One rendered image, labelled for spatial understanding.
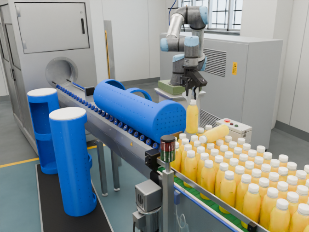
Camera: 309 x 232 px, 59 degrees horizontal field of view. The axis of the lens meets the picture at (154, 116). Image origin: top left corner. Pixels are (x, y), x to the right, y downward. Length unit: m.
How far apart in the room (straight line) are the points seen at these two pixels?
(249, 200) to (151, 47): 6.41
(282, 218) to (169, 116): 0.87
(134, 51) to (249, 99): 4.39
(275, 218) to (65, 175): 1.64
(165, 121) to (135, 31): 5.57
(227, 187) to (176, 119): 0.65
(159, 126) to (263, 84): 1.97
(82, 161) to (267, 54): 2.27
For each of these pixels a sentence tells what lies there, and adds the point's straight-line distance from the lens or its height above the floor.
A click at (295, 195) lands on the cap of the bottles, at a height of 1.09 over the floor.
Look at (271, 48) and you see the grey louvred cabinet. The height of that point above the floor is 1.37.
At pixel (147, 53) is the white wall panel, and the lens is 7.29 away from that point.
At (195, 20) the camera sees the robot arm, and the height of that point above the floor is 1.70.
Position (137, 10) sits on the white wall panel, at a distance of 7.14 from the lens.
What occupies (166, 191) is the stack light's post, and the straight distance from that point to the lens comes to 1.24.
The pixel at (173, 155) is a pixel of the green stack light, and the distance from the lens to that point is 1.14.
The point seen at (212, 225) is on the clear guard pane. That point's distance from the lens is 1.27.
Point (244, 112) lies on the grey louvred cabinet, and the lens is 3.32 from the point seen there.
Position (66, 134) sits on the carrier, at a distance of 2.14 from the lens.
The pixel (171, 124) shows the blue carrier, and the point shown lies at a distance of 1.71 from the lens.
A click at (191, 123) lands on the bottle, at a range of 1.56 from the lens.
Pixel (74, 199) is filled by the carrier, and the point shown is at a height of 0.33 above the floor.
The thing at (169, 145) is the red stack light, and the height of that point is 1.24.
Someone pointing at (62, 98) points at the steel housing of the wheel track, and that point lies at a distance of 3.28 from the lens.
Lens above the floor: 1.73
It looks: 20 degrees down
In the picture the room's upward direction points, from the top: 1 degrees counter-clockwise
